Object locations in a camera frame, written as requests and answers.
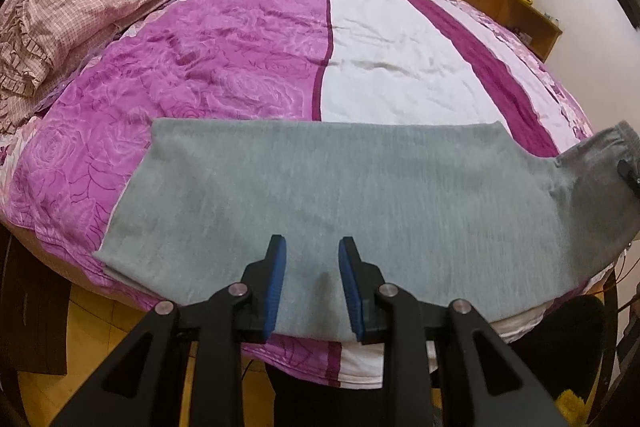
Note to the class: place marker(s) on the yellow fuzzy slipper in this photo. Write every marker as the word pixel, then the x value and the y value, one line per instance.
pixel 569 402

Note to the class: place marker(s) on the pink checked quilt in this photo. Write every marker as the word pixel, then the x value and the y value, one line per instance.
pixel 90 7

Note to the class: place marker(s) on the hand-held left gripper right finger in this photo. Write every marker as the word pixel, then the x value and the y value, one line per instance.
pixel 350 292

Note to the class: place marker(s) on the person's black trousers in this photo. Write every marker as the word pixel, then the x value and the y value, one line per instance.
pixel 320 402

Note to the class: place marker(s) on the dark wooden bed frame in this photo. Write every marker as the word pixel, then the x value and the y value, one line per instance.
pixel 35 307

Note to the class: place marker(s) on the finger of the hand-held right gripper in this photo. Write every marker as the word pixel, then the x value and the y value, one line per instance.
pixel 630 174

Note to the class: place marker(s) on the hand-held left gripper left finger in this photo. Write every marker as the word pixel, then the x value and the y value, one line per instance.
pixel 275 292

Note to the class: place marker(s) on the grey pants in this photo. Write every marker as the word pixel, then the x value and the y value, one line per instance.
pixel 350 187

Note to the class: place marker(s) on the purple floral bed cover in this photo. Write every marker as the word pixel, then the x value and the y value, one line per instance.
pixel 225 57

